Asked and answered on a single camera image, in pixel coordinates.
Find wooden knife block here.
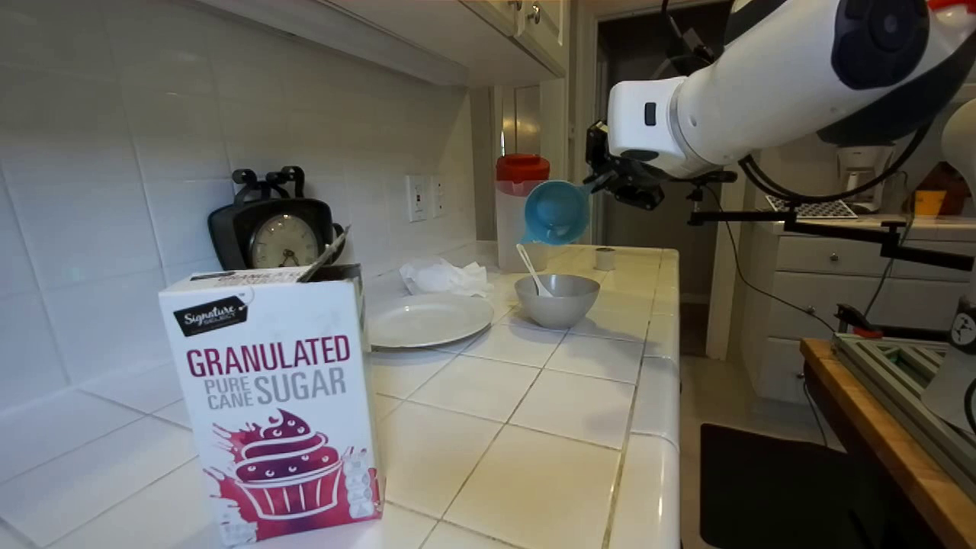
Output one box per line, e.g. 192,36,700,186
909,155,976,218

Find white lower cabinets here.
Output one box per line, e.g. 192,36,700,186
734,216,976,407

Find grey equipment box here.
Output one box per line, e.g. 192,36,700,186
828,330,976,480

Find crumpled white plastic bag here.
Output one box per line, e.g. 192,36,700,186
397,256,493,299

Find black stereo camera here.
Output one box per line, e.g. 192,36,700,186
681,165,741,188

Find black clamp bar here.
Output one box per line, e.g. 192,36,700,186
833,303,959,345

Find white coffee maker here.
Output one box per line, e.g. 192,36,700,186
833,141,898,213

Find clear pitcher with red lid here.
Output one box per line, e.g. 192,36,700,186
493,152,553,274

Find white cabinets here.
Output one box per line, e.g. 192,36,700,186
202,0,574,89
734,216,976,407

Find white wall outlet plate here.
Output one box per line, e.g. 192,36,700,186
403,171,448,226

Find wooden table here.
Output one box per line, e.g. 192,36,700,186
799,335,976,549

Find blue cup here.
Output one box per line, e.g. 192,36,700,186
520,179,593,246

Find black cable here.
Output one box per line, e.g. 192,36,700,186
716,216,838,335

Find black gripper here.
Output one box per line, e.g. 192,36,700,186
581,118,672,213

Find granulated sugar box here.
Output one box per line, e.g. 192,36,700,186
154,228,383,549

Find white upper cabinets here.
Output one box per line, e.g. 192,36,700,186
202,0,574,89

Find wire dish rack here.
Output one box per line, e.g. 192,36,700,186
763,193,859,221

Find beige ceramic bowl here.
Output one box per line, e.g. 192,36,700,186
511,270,605,333

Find white plastic spoon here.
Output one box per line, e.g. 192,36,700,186
511,240,557,303

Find black floor mat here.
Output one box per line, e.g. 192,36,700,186
699,421,870,549

